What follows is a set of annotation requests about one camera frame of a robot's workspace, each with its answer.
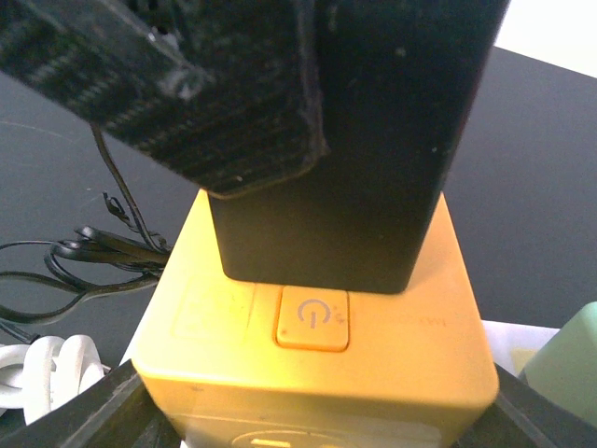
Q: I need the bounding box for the white power strip cord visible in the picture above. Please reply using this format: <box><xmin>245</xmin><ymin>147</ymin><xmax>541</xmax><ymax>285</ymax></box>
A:
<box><xmin>0</xmin><ymin>334</ymin><xmax>106</xmax><ymax>427</ymax></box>

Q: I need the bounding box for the green plug adapter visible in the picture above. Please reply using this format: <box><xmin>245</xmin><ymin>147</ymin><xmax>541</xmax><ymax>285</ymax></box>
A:
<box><xmin>520</xmin><ymin>301</ymin><xmax>596</xmax><ymax>426</ymax></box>

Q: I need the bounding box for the yellow cube socket adapter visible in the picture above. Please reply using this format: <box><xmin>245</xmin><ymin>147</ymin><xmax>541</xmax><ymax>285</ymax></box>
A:
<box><xmin>130</xmin><ymin>192</ymin><xmax>499</xmax><ymax>447</ymax></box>

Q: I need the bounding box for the black power adapter plug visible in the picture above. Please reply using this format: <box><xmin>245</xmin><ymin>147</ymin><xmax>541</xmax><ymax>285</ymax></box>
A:
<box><xmin>210</xmin><ymin>1</ymin><xmax>507</xmax><ymax>294</ymax></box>

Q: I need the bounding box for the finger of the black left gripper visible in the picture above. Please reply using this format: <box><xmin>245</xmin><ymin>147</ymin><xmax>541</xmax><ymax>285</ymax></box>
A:
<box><xmin>1</xmin><ymin>1</ymin><xmax>327</xmax><ymax>198</ymax></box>

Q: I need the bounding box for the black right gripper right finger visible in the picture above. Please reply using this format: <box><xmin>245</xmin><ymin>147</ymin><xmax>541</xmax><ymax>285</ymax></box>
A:
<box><xmin>459</xmin><ymin>366</ymin><xmax>596</xmax><ymax>448</ymax></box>

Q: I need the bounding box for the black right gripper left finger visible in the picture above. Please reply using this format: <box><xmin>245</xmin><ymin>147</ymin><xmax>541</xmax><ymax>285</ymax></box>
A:
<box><xmin>1</xmin><ymin>360</ymin><xmax>181</xmax><ymax>447</ymax></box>

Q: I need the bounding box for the white power strip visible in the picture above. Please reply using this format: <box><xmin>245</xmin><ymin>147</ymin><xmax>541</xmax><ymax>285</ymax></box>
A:
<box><xmin>121</xmin><ymin>305</ymin><xmax>557</xmax><ymax>391</ymax></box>

